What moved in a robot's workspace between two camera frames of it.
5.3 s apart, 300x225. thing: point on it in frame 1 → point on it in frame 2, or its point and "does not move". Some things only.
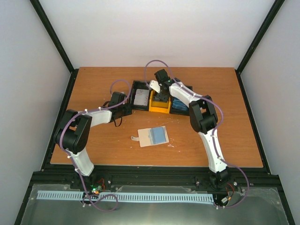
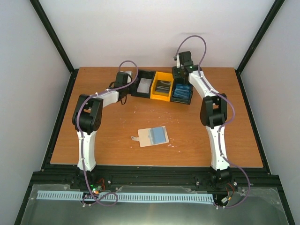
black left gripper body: x=127 y=112 → x=131 y=91
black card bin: x=139 y=85 → x=144 y=74
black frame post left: x=57 y=43 does not move
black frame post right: x=273 y=11 does not move
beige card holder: x=151 y=136 does not move
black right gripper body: x=164 y=98 → x=176 y=75
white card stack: x=141 y=97 → x=144 y=86
